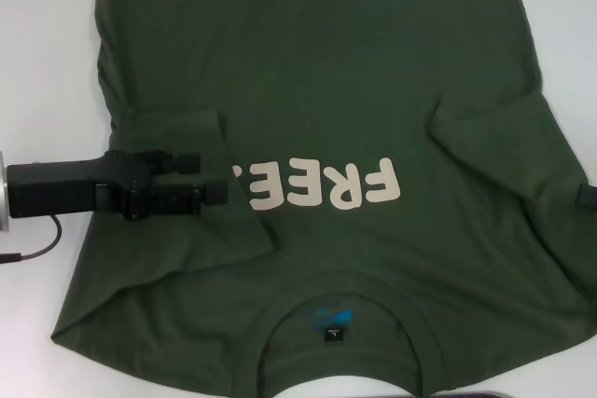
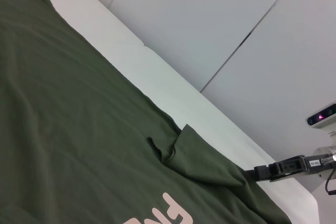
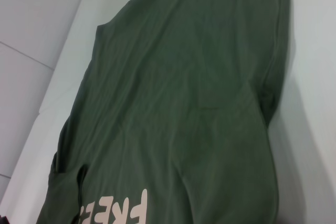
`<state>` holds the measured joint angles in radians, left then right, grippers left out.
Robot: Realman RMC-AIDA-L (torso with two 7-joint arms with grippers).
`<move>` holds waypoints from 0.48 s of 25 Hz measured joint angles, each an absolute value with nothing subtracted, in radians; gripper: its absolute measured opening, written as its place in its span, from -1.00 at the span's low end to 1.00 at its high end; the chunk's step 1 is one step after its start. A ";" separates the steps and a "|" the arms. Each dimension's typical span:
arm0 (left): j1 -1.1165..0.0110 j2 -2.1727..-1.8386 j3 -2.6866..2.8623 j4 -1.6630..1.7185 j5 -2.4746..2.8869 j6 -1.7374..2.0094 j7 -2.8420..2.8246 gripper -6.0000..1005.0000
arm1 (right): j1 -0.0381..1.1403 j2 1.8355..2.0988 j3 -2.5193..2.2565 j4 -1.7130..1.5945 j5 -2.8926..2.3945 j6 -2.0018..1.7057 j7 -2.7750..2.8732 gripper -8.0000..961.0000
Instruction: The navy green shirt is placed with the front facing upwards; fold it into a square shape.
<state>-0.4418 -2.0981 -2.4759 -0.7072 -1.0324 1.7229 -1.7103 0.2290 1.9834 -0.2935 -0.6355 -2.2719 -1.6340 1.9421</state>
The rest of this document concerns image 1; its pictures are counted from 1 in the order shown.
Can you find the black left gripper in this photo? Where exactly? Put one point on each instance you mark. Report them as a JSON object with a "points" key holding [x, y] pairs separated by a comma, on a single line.
{"points": [[51, 188]]}

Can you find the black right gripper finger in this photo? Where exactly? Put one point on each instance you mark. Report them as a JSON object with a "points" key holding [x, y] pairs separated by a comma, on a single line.
{"points": [[588, 196]]}

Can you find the dark green FREE! t-shirt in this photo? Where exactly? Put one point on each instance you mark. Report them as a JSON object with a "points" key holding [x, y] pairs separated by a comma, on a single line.
{"points": [[326, 67]]}

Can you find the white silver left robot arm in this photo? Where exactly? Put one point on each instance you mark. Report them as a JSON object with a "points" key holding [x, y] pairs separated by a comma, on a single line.
{"points": [[4, 193]]}

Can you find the dark robot torso edge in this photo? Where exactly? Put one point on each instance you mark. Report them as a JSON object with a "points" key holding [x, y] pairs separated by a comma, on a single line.
{"points": [[457, 395]]}

